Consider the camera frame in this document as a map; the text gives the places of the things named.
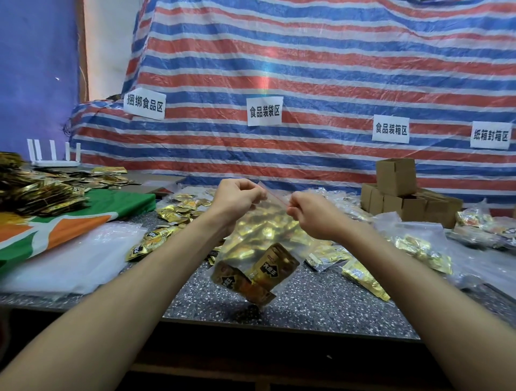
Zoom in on pile of small gold packets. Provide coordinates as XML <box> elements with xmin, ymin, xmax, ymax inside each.
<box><xmin>125</xmin><ymin>193</ymin><xmax>226</xmax><ymax>266</ymax></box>

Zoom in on large heap of gold packets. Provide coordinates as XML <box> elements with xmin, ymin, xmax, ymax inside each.
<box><xmin>0</xmin><ymin>152</ymin><xmax>90</xmax><ymax>220</ymax></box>

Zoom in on clear bag of orange packets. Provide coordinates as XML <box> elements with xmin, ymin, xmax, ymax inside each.
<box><xmin>455</xmin><ymin>200</ymin><xmax>496</xmax><ymax>231</ymax></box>

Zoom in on yellow gold snack packet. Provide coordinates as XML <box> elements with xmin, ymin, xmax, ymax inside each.
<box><xmin>341</xmin><ymin>259</ymin><xmax>391</xmax><ymax>302</ymax></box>
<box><xmin>305</xmin><ymin>244</ymin><xmax>352</xmax><ymax>272</ymax></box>

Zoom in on gold packets inside zip bag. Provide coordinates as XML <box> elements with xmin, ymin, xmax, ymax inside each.
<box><xmin>221</xmin><ymin>201</ymin><xmax>315</xmax><ymax>262</ymax></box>

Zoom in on person's right hand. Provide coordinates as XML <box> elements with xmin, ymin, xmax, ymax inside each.
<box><xmin>286</xmin><ymin>191</ymin><xmax>352</xmax><ymax>242</ymax></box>

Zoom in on person's left forearm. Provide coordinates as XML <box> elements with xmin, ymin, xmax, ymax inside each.
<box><xmin>0</xmin><ymin>211</ymin><xmax>239</xmax><ymax>391</ymax></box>

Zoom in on person's right forearm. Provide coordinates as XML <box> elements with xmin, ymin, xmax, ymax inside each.
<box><xmin>340</xmin><ymin>223</ymin><xmax>516</xmax><ymax>391</ymax></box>

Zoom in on white paper sign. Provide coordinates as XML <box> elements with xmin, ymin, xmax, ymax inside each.
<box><xmin>123</xmin><ymin>87</ymin><xmax>167</xmax><ymax>121</ymax></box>
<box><xmin>372</xmin><ymin>114</ymin><xmax>410</xmax><ymax>144</ymax></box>
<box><xmin>246</xmin><ymin>96</ymin><xmax>283</xmax><ymax>127</ymax></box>
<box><xmin>470</xmin><ymin>121</ymin><xmax>513</xmax><ymax>150</ymax></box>

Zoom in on clear bag of gold packets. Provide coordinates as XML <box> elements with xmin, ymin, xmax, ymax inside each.
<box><xmin>392</xmin><ymin>234</ymin><xmax>454</xmax><ymax>276</ymax></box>
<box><xmin>306</xmin><ymin>186</ymin><xmax>373</xmax><ymax>223</ymax></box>

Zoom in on brown gold snack packet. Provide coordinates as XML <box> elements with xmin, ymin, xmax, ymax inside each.
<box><xmin>211</xmin><ymin>261</ymin><xmax>277</xmax><ymax>306</ymax></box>
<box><xmin>248</xmin><ymin>242</ymin><xmax>300</xmax><ymax>291</ymax></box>

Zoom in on scattered flat gold packets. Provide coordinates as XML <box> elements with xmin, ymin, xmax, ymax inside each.
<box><xmin>36</xmin><ymin>166</ymin><xmax>141</xmax><ymax>191</ymax></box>

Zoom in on green orange white cloth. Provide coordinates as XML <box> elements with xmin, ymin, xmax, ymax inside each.
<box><xmin>0</xmin><ymin>189</ymin><xmax>157</xmax><ymax>271</ymax></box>

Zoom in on stack of clear plastic bags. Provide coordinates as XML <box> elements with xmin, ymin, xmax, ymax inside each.
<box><xmin>0</xmin><ymin>222</ymin><xmax>148</xmax><ymax>299</ymax></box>

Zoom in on empty clear plastic bag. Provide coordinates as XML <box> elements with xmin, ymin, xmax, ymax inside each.
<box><xmin>449</xmin><ymin>242</ymin><xmax>516</xmax><ymax>301</ymax></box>

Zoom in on brown cardboard box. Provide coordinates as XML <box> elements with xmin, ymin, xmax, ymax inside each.
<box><xmin>402</xmin><ymin>196</ymin><xmax>429</xmax><ymax>223</ymax></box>
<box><xmin>382</xmin><ymin>194</ymin><xmax>404</xmax><ymax>216</ymax></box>
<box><xmin>419</xmin><ymin>189</ymin><xmax>464</xmax><ymax>229</ymax></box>
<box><xmin>376</xmin><ymin>158</ymin><xmax>418</xmax><ymax>197</ymax></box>
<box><xmin>360</xmin><ymin>183</ymin><xmax>378</xmax><ymax>212</ymax></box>

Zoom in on clear bag of mixed packets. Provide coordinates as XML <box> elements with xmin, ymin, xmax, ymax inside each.
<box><xmin>447</xmin><ymin>217</ymin><xmax>516</xmax><ymax>252</ymax></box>

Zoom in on person's left hand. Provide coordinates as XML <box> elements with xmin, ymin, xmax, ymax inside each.
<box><xmin>209</xmin><ymin>178</ymin><xmax>268</xmax><ymax>233</ymax></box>

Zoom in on red blue striped tarpaulin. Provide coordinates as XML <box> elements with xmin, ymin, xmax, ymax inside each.
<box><xmin>64</xmin><ymin>0</ymin><xmax>516</xmax><ymax>218</ymax></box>

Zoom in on clear zip bag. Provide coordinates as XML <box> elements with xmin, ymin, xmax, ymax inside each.
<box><xmin>206</xmin><ymin>181</ymin><xmax>302</xmax><ymax>310</ymax></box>

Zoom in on white router with antennas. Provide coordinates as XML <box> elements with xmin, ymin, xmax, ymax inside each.
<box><xmin>27</xmin><ymin>139</ymin><xmax>81</xmax><ymax>168</ymax></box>

